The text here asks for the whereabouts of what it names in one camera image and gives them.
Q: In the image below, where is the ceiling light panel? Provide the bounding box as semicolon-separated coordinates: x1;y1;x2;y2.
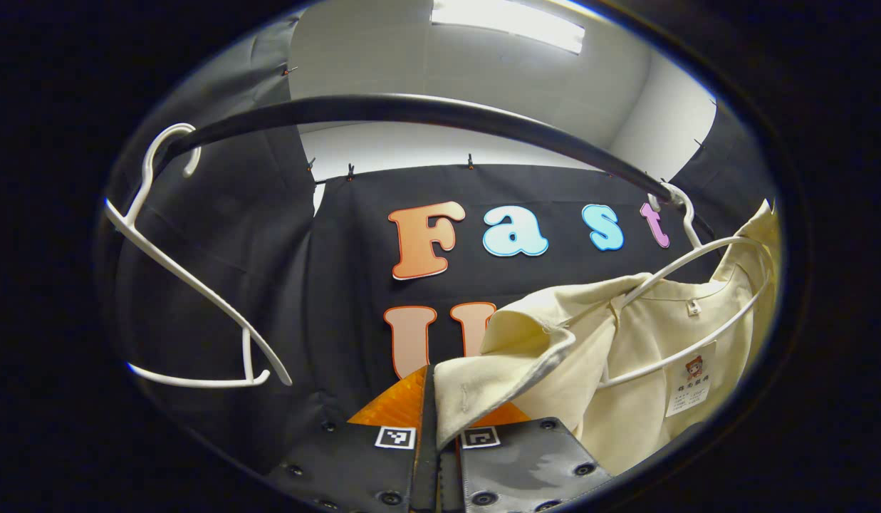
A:
429;0;587;56

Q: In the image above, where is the black backdrop cloth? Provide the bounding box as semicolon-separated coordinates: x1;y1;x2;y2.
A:
102;11;776;485

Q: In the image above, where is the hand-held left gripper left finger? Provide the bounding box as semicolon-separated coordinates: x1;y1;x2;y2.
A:
266;365;439;513

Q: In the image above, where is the cream button shirt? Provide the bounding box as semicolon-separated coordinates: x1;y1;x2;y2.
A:
433;199;781;477

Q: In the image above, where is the empty white hanger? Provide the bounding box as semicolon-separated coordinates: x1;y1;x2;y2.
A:
102;123;293;389

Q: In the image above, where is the black clothes rack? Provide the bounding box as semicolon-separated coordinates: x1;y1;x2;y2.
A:
155;94;719;239

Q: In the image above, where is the white hanger holding shirt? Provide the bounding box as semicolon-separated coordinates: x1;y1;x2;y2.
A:
597;182;772;389

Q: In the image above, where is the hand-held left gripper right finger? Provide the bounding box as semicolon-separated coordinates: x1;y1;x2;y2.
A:
439;401;615;513

